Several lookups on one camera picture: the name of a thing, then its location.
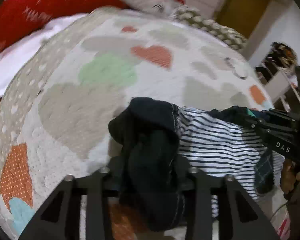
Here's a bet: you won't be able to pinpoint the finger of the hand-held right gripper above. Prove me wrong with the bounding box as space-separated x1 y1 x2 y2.
244 107 273 119
229 106 267 133

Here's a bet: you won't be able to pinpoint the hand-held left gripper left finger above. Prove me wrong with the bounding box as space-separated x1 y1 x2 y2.
19 156 127 240

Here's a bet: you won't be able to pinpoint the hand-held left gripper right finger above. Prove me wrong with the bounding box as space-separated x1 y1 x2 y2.
174 154 280 240

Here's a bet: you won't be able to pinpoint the dark navy pants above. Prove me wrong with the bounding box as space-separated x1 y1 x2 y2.
108 97 188 232

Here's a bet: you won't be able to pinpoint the navy white striped cloth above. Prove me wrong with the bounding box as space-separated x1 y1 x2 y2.
176 106 285 218

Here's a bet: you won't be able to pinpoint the white shelf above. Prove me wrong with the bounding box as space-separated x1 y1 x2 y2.
254 65 300 112

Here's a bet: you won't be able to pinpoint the blue plaid cloth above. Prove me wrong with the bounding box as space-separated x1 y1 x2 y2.
254 148 275 196

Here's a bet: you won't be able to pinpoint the clutter pile on shelf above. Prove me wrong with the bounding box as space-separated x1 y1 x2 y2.
265 41 298 68

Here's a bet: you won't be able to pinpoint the heart print blanket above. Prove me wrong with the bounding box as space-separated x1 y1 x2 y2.
0 6 290 240

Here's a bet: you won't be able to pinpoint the beige checkered pillow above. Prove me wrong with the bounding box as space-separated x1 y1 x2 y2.
172 5 248 52

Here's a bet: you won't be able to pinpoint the yellow wooden door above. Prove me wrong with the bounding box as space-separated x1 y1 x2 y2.
216 0 270 38

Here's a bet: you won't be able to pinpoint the white bed sheet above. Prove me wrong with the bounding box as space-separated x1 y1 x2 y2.
0 14 88 100

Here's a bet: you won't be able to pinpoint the red patterned pillow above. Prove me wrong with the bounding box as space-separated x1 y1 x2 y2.
0 0 185 57

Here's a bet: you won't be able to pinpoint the black cable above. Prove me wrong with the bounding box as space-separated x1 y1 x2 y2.
270 200 292 219

